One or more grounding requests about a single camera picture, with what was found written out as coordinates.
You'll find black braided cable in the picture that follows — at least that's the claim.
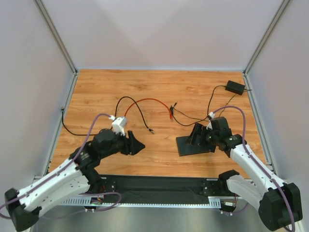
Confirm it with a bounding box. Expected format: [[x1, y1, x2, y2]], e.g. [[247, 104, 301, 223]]
[[61, 96, 155, 136]]

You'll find black network switch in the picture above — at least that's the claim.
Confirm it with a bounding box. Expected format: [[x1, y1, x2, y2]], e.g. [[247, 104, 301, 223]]
[[176, 136, 215, 157]]

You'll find red ethernet cable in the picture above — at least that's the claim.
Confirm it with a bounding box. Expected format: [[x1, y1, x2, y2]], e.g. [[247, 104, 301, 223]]
[[124, 98, 175, 121]]

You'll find thin black adapter output cable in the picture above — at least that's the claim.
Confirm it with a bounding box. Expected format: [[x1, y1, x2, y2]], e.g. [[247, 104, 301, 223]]
[[172, 85, 229, 121]]

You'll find black power cord with plug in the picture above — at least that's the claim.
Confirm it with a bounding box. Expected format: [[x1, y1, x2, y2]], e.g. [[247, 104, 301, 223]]
[[169, 89, 253, 127]]

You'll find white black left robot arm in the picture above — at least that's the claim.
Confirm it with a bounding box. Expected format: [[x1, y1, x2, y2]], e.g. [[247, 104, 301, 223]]
[[4, 129, 145, 232]]

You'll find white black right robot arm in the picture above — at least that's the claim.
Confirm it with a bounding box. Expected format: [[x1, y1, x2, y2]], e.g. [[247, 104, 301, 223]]
[[186, 117, 303, 232]]

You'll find black base mat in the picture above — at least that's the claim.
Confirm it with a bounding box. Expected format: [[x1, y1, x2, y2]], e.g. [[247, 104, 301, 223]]
[[96, 172, 244, 204]]

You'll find black power adapter brick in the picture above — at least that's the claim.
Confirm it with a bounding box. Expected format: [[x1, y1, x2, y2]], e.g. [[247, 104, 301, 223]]
[[225, 80, 245, 95]]

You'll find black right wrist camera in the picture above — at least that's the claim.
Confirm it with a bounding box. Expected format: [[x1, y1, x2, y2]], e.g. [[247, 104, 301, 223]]
[[211, 116, 232, 138]]

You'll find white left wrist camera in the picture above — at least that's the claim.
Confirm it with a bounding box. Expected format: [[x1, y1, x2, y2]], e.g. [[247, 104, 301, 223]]
[[110, 116, 127, 136]]

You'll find slotted grey cable duct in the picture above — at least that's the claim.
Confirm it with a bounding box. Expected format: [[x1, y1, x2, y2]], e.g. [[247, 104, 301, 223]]
[[59, 195, 221, 209]]

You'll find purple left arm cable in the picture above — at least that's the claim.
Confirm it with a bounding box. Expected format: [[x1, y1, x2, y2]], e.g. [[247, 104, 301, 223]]
[[0, 113, 123, 219]]

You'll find right aluminium frame post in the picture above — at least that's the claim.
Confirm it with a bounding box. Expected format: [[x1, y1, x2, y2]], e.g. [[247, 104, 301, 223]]
[[243, 0, 293, 75]]

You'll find aluminium frame post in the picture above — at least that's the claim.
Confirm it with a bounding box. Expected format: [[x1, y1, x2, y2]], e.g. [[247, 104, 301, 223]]
[[32, 0, 79, 74], [243, 0, 293, 75]]

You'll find left aluminium frame post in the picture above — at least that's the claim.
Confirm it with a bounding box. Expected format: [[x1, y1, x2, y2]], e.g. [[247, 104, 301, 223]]
[[32, 0, 79, 74]]

